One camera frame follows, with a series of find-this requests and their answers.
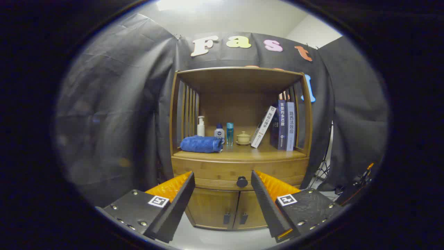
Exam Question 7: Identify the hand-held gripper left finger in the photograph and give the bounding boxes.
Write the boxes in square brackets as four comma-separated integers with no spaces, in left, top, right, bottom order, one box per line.
[95,171,196,243]

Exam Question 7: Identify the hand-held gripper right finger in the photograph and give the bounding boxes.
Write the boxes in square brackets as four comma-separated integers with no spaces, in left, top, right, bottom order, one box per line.
[251,170,344,243]

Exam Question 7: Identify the wooden drawer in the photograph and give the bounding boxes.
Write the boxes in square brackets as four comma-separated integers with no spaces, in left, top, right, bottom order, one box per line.
[171,156,310,191]

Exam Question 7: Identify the wooden cabinet door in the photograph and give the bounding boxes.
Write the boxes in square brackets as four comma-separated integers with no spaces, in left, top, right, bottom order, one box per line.
[233,190,268,231]
[186,187,240,230]

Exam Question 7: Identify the wooden countertop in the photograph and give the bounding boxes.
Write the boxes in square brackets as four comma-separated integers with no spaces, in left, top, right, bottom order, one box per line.
[173,139,308,162]

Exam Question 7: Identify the wooden cabinet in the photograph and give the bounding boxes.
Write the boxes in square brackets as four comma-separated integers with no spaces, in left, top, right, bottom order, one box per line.
[169,67,313,231]

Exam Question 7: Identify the black tripod stand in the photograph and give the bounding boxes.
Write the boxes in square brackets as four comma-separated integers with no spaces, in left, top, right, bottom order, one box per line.
[309,122,334,191]

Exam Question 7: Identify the blue folded towel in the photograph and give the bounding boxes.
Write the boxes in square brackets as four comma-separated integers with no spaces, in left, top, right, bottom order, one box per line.
[180,135,224,153]

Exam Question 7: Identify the dark blue book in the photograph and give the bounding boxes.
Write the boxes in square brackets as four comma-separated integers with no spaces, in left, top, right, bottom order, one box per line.
[270,100,288,150]

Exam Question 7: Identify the white book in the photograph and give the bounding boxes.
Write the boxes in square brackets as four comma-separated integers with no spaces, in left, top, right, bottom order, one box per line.
[250,106,277,149]

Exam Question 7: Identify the pale lilac book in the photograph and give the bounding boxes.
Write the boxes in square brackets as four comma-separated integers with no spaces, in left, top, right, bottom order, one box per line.
[286,102,296,151]

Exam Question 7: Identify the black box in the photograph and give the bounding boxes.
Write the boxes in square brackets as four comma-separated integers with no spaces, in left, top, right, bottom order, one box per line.
[335,181,368,206]

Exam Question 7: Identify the white bottle with blue cap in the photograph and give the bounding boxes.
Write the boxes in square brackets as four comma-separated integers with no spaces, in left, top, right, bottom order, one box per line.
[214,123,225,144]

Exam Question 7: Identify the black orange device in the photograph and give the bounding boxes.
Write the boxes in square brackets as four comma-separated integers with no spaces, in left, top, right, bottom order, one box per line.
[354,162,377,188]

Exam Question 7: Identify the black backdrop cloth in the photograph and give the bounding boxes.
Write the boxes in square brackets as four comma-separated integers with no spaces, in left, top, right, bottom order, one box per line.
[55,13,389,209]

